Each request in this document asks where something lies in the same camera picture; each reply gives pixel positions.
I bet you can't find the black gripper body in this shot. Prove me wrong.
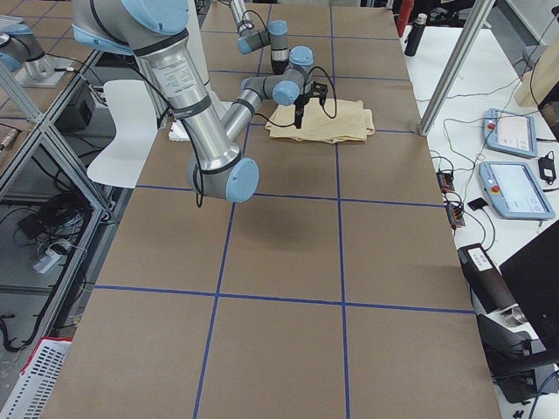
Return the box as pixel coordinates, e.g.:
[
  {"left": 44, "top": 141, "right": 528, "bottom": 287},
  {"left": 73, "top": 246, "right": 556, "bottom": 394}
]
[{"left": 294, "top": 81, "right": 328, "bottom": 120}]

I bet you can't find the aluminium frame post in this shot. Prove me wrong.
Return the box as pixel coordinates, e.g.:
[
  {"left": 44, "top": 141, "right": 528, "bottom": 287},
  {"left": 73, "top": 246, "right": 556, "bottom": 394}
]
[{"left": 418, "top": 0, "right": 495, "bottom": 136}]

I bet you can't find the blue teach pendant near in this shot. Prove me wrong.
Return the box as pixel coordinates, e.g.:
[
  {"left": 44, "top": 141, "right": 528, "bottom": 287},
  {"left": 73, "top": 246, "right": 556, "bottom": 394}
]
[{"left": 478, "top": 161, "right": 556, "bottom": 221}]

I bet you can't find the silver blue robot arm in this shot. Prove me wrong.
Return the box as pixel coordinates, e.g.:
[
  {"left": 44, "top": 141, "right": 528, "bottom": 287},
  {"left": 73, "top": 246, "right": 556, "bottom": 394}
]
[
  {"left": 72, "top": 1, "right": 328, "bottom": 203},
  {"left": 222, "top": 0, "right": 290, "bottom": 75}
]

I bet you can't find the red cylinder bottle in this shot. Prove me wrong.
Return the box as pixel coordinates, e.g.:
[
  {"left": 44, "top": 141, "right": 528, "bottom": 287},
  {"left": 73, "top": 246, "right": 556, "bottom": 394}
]
[{"left": 396, "top": 0, "right": 415, "bottom": 38}]

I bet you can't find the white power strip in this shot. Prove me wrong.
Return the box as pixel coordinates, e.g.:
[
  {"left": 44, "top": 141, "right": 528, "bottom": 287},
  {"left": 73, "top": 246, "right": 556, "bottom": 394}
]
[{"left": 32, "top": 244, "right": 66, "bottom": 274}]

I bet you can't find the black monitor on stand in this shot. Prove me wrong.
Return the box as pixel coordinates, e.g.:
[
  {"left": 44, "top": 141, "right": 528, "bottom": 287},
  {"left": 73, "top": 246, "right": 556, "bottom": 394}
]
[{"left": 457, "top": 223, "right": 558, "bottom": 403}]

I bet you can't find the blue teach pendant far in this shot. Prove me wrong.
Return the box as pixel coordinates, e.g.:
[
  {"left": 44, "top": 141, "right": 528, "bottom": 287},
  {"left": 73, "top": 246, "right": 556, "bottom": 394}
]
[{"left": 483, "top": 108, "right": 538, "bottom": 158}]

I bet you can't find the black water bottle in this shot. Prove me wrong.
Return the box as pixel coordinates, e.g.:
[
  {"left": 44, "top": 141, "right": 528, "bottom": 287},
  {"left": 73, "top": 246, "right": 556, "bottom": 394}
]
[{"left": 404, "top": 13, "right": 428, "bottom": 57}]

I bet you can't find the white perforated basket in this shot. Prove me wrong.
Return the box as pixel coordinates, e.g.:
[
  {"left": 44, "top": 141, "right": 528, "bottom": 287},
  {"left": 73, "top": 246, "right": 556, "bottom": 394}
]
[{"left": 1, "top": 337, "right": 72, "bottom": 419}]

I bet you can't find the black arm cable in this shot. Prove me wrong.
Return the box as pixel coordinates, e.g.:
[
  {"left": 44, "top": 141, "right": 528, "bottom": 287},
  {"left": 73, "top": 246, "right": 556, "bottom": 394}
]
[{"left": 255, "top": 65, "right": 338, "bottom": 128}]

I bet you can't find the blue teach pendant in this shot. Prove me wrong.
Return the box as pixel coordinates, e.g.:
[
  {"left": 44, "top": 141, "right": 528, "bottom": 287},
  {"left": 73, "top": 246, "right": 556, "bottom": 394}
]
[
  {"left": 478, "top": 161, "right": 556, "bottom": 221},
  {"left": 483, "top": 108, "right": 538, "bottom": 158}
]

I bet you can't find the cream yellow graphic shirt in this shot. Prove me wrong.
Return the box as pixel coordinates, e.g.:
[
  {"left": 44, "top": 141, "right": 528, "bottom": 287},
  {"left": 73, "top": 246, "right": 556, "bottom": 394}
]
[{"left": 266, "top": 99, "right": 376, "bottom": 144}]

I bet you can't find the black power adapter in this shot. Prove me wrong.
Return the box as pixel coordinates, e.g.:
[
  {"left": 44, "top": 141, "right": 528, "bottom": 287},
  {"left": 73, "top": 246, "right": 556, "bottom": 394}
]
[{"left": 538, "top": 151, "right": 556, "bottom": 184}]

